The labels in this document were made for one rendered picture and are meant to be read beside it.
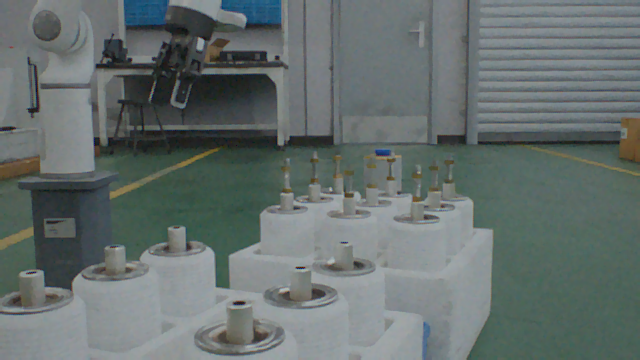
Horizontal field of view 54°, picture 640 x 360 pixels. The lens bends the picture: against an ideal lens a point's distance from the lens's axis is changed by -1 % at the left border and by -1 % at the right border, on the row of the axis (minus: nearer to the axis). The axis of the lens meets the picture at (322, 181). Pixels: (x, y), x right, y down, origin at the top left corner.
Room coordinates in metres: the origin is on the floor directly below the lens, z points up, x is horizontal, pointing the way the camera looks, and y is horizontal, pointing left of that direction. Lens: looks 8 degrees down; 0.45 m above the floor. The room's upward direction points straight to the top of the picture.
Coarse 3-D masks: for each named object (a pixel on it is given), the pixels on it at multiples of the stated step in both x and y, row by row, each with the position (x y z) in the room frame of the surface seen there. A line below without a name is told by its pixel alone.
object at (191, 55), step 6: (192, 36) 0.93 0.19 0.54; (192, 42) 0.92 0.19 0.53; (204, 42) 0.93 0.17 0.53; (192, 48) 0.92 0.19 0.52; (204, 48) 0.93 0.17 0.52; (192, 54) 0.92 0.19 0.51; (198, 54) 0.92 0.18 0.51; (204, 54) 0.93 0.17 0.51; (186, 60) 0.92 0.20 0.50; (192, 60) 0.93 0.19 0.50; (198, 60) 0.92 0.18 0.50; (204, 60) 0.93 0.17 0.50; (186, 66) 0.91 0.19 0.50; (198, 66) 0.93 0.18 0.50; (186, 72) 0.91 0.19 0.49; (198, 72) 0.92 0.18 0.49; (198, 78) 0.92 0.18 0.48
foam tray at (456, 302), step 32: (256, 256) 1.05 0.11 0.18; (320, 256) 1.07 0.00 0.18; (384, 256) 1.05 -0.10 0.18; (448, 256) 1.04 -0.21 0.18; (480, 256) 1.13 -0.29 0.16; (256, 288) 1.04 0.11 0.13; (416, 288) 0.93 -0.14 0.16; (448, 288) 0.91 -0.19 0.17; (480, 288) 1.14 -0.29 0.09; (448, 320) 0.91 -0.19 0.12; (480, 320) 1.15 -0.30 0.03; (448, 352) 0.91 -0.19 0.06
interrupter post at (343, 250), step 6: (336, 246) 0.71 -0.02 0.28; (342, 246) 0.71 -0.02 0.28; (348, 246) 0.71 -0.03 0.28; (336, 252) 0.71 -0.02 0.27; (342, 252) 0.71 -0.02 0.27; (348, 252) 0.71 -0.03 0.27; (336, 258) 0.71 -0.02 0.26; (342, 258) 0.71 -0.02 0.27; (348, 258) 0.71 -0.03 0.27; (336, 264) 0.71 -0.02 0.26; (342, 264) 0.71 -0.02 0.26; (348, 264) 0.71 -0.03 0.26
